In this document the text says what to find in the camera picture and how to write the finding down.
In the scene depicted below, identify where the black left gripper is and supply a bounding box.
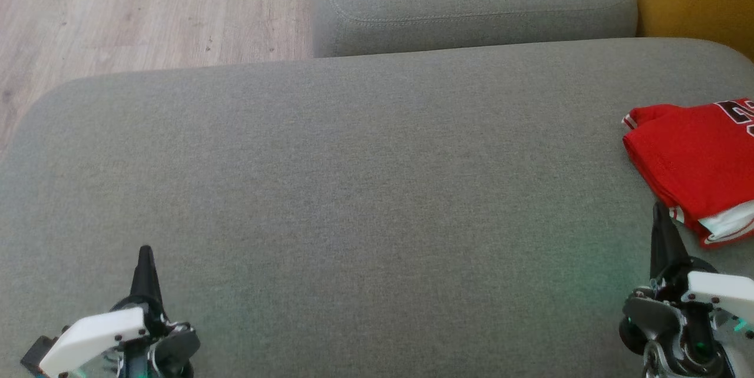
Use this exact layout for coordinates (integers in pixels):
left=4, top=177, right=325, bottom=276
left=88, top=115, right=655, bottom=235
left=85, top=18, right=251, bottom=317
left=88, top=245, right=201, bottom=378

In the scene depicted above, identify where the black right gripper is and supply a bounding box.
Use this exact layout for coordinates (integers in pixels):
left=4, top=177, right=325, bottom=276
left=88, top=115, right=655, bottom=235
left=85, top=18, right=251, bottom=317
left=619, top=201, right=740, bottom=378

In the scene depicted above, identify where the red and white basketball jersey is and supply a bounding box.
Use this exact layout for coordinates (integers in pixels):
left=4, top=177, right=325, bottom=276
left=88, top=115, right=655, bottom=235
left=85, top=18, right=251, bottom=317
left=621, top=97, right=754, bottom=249

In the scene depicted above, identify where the large grey sofa ottoman cushion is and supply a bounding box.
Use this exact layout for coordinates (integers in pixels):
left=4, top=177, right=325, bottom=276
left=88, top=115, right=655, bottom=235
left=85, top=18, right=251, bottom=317
left=0, top=38, right=754, bottom=378

